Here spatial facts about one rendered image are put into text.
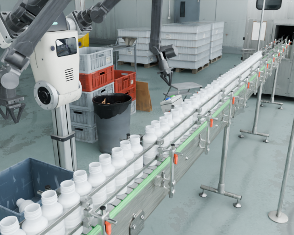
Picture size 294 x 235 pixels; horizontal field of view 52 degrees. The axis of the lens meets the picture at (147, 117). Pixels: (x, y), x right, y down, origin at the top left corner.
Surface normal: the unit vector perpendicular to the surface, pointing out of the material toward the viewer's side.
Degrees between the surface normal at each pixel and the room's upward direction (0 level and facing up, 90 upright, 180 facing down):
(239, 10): 90
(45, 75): 101
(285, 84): 90
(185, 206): 0
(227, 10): 90
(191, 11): 90
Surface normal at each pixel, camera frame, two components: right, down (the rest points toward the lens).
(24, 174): 0.87, 0.17
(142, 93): -0.46, 0.49
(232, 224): 0.00, -0.94
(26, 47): 0.32, 0.61
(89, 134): -0.40, 0.32
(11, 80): 0.55, 0.33
